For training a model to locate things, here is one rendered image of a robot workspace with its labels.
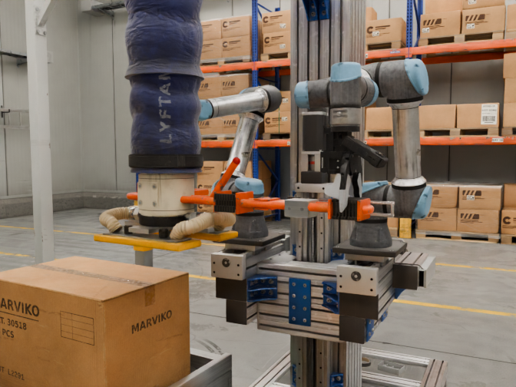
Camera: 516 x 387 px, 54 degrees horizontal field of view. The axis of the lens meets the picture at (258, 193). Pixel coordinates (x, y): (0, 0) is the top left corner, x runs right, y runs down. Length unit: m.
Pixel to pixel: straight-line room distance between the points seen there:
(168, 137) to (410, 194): 0.82
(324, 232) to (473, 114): 6.61
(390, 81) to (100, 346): 1.21
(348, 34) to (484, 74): 7.81
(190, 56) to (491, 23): 7.34
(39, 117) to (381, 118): 5.56
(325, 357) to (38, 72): 3.58
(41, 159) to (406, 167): 3.60
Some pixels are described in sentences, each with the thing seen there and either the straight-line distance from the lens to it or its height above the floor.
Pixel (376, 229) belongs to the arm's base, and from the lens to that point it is 1.85.
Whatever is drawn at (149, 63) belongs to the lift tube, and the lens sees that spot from 1.52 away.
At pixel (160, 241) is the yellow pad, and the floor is 1.13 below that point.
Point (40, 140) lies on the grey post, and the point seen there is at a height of 1.49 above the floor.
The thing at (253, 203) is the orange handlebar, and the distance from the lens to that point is 1.38.
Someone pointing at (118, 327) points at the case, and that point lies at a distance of 1.64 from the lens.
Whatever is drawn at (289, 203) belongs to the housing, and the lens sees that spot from 1.33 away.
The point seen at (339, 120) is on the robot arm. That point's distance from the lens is 1.26.
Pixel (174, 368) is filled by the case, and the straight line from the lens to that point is 1.89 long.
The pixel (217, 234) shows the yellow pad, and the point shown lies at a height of 1.13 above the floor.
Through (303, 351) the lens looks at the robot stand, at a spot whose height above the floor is 0.57.
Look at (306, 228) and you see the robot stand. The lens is 2.04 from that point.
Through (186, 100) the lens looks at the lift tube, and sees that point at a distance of 1.52.
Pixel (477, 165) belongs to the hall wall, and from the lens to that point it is 9.74.
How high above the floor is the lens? 1.37
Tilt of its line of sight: 5 degrees down
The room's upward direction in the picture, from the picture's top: straight up
